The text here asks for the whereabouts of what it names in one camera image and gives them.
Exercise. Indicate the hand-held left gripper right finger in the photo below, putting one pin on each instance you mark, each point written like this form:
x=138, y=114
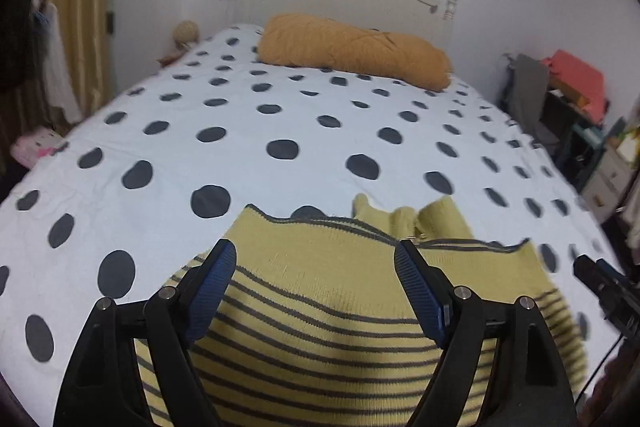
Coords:
x=420, y=297

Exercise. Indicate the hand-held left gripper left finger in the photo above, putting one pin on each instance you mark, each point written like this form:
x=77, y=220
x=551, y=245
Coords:
x=215, y=292

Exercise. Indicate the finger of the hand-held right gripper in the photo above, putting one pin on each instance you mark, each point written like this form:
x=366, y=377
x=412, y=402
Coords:
x=595, y=274

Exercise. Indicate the yellow striped knit sweater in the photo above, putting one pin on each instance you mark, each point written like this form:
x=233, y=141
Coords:
x=325, y=287

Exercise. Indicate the white drawer cabinet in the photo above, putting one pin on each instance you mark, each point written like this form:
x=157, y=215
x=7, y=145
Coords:
x=607, y=182

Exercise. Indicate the dark desk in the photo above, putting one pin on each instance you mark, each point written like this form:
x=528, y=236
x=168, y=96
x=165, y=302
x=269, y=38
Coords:
x=575, y=147

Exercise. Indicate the grey garment on chair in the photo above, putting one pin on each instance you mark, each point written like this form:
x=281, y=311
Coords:
x=527, y=92

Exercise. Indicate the red-orange box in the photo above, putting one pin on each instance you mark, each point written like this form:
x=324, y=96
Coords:
x=580, y=77

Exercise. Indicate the polka dot bed sheet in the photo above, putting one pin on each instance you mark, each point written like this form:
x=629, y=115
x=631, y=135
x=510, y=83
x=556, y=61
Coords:
x=300, y=107

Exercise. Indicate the pink plush toy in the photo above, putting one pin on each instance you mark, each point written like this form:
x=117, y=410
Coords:
x=37, y=147

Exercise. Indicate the orange quilted pillow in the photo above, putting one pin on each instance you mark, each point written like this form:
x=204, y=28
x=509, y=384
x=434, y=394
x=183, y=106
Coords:
x=350, y=49

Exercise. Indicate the beige round-headed doll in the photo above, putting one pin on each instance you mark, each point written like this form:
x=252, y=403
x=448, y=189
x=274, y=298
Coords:
x=186, y=33

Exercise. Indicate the white hanging garment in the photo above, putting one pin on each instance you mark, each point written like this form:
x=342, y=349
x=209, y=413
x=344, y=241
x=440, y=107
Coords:
x=55, y=57

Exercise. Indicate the gold curtain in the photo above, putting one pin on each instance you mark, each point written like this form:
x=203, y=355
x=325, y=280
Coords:
x=80, y=7

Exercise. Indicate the dark hanging coat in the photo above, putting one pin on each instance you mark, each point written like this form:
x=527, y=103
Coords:
x=15, y=22

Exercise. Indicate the dark wall panel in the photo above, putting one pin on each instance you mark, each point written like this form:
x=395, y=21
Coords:
x=110, y=21

